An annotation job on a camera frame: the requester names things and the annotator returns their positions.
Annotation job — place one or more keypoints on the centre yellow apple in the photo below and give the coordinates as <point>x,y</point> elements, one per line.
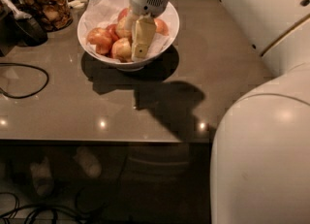
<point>124,28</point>

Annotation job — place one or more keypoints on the white paper bowl liner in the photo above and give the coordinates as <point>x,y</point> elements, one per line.
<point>100,9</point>

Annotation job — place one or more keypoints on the white ceramic bowl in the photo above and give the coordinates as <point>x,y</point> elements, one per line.
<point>97,11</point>

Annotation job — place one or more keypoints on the small red apple middle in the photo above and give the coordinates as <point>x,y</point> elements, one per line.
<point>111,29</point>

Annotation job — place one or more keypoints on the small white items behind bowl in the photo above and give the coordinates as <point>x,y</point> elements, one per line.
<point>77,4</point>

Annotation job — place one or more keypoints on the back red apple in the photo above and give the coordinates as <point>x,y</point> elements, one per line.
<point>123,14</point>

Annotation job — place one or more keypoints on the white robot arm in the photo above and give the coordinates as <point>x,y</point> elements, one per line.
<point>260,159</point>

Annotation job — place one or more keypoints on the white slipper left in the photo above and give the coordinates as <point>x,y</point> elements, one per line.
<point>42,179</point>

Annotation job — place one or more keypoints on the black round device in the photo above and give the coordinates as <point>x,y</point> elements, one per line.
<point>30,32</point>

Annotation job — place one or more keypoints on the left red-yellow apple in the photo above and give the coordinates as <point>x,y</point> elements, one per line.
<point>101,39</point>

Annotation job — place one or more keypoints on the white slipper right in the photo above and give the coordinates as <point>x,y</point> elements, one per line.
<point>88,162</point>

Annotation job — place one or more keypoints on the right red apple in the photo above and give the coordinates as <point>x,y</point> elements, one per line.
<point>161,27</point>

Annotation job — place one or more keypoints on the white slipper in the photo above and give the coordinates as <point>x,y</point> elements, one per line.
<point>42,179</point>
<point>88,162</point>

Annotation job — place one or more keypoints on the yellow-red apple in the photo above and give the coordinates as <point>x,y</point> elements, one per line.
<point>122,50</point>

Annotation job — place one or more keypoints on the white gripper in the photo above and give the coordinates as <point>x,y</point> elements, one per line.
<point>146,1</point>

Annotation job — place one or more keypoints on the white spoon handle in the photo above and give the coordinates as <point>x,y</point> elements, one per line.
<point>18,14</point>

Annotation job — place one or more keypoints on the glass jar of dried chips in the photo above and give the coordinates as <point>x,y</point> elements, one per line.
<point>45,5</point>

